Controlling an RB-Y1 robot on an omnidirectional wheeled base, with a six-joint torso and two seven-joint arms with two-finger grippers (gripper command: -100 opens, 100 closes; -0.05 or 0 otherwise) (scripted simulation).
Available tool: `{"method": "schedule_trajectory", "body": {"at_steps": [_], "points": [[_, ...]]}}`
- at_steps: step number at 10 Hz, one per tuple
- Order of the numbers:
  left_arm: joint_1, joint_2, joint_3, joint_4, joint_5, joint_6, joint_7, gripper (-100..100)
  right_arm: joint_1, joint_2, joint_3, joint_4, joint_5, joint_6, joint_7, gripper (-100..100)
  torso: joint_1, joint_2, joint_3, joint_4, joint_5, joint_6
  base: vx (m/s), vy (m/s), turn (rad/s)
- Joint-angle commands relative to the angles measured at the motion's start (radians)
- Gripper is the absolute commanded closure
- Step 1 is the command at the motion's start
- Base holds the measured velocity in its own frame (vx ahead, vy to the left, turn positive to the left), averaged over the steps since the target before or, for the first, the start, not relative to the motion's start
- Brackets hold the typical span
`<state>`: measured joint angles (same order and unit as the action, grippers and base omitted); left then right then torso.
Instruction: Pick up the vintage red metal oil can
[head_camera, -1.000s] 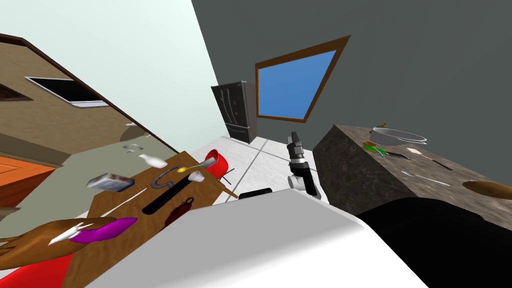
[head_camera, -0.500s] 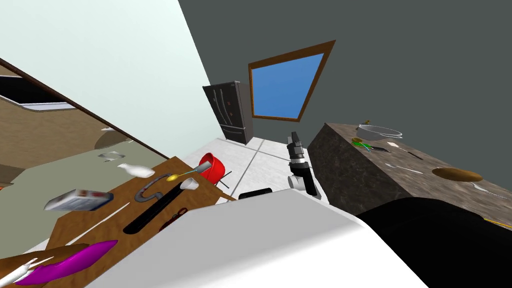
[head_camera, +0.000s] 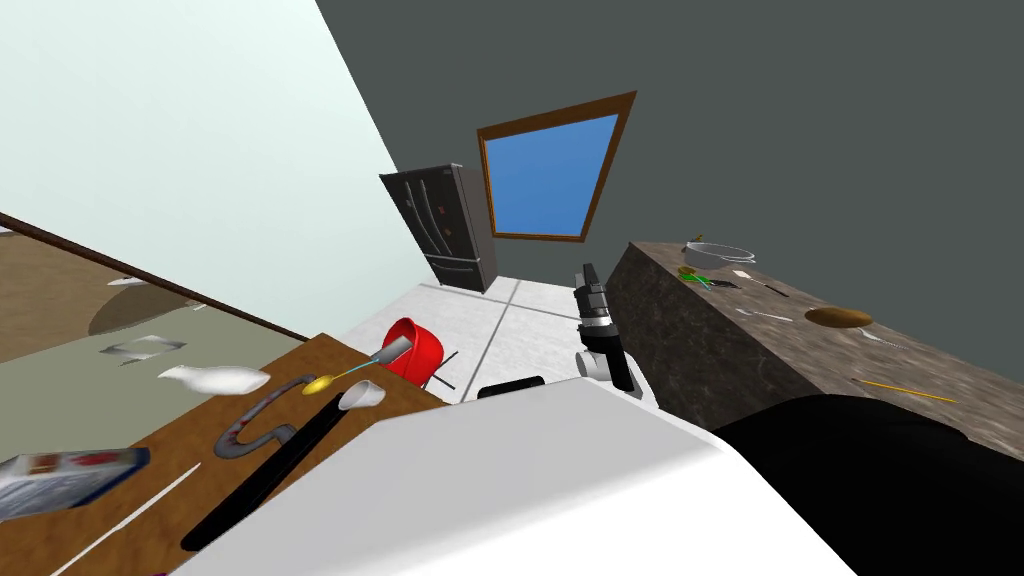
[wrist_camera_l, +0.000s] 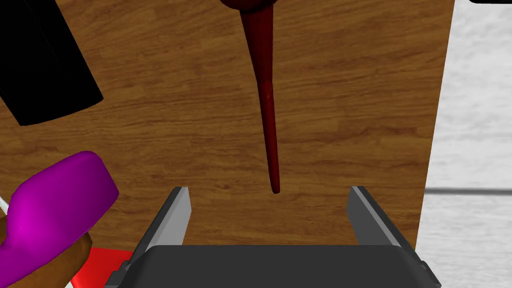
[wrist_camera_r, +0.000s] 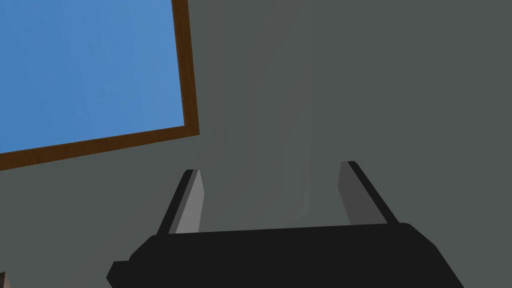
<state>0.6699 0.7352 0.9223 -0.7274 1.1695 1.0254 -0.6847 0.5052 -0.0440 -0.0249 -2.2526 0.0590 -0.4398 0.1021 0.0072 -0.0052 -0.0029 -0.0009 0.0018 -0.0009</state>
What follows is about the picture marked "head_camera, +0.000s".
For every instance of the white vase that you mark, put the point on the white vase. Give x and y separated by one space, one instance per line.
216 380

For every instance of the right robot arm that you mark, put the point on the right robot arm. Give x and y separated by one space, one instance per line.
880 480

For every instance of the window with brown frame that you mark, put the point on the window with brown frame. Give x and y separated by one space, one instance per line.
548 180

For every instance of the thin yellow stick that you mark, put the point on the thin yellow stick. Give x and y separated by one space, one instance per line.
904 390

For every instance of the dark grey fridge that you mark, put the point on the dark grey fridge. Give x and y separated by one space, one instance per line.
448 224

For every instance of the silver spoon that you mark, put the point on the silver spoon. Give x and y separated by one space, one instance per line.
880 338

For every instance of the red bin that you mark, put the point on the red bin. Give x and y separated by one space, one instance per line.
424 352

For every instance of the grey hook with red marks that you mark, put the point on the grey hook with red marks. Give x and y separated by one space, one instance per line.
240 428

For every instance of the silver knife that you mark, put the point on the silver knife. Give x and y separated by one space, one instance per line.
764 314

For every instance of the grey pot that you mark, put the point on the grey pot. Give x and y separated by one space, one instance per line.
716 256

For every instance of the green and yellow utensil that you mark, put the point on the green and yellow utensil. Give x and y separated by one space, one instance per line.
693 278

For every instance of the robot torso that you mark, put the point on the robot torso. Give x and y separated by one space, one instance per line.
520 496

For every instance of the brown wooden table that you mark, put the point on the brown wooden table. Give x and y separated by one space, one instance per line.
184 428

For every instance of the dark stone counter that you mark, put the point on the dark stone counter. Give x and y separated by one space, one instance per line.
704 360

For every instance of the thin white stick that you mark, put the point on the thin white stick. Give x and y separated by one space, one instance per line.
128 518

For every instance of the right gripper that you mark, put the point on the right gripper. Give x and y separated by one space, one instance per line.
592 300

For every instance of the white blue red box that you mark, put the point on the white blue red box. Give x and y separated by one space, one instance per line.
64 480

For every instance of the grey rectangular block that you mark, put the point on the grey rectangular block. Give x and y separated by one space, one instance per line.
397 350

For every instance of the brown bowl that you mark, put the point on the brown bowl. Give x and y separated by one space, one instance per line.
838 318

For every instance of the black ladle with white cup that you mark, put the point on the black ladle with white cup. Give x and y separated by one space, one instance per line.
264 476

